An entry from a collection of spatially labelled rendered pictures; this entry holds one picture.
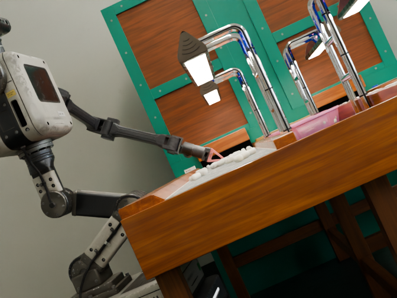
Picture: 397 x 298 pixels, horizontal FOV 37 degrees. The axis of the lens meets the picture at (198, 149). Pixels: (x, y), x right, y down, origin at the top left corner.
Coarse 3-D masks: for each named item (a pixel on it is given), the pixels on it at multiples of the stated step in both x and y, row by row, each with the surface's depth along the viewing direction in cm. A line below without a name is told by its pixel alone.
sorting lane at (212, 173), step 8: (256, 152) 200; (264, 152) 164; (248, 160) 156; (216, 168) 234; (224, 168) 183; (232, 168) 152; (208, 176) 175; (216, 176) 145; (184, 184) 198; (192, 184) 166; (176, 192) 162
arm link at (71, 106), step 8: (72, 104) 272; (72, 112) 274; (80, 112) 280; (80, 120) 285; (88, 120) 287; (96, 120) 294; (104, 120) 296; (88, 128) 297; (96, 128) 296; (104, 128) 295
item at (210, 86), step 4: (204, 84) 248; (208, 84) 247; (212, 84) 247; (216, 84) 247; (200, 88) 248; (204, 88) 248; (208, 88) 247; (212, 88) 247; (216, 88) 247; (200, 92) 248; (204, 92) 248; (208, 92) 248; (204, 96) 257; (220, 96) 292; (204, 100) 274; (208, 104) 302
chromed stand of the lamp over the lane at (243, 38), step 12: (204, 36) 173; (216, 36) 172; (228, 36) 187; (240, 36) 172; (252, 48) 172; (252, 60) 172; (252, 72) 187; (264, 72) 171; (264, 84) 171; (264, 96) 187; (276, 96) 172; (276, 108) 171; (276, 120) 186
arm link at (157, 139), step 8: (112, 120) 296; (112, 128) 293; (120, 128) 291; (128, 128) 290; (104, 136) 295; (112, 136) 294; (120, 136) 293; (128, 136) 289; (136, 136) 287; (144, 136) 285; (152, 136) 283; (160, 136) 282; (168, 136) 280; (152, 144) 288; (160, 144) 281; (168, 144) 279; (176, 144) 279
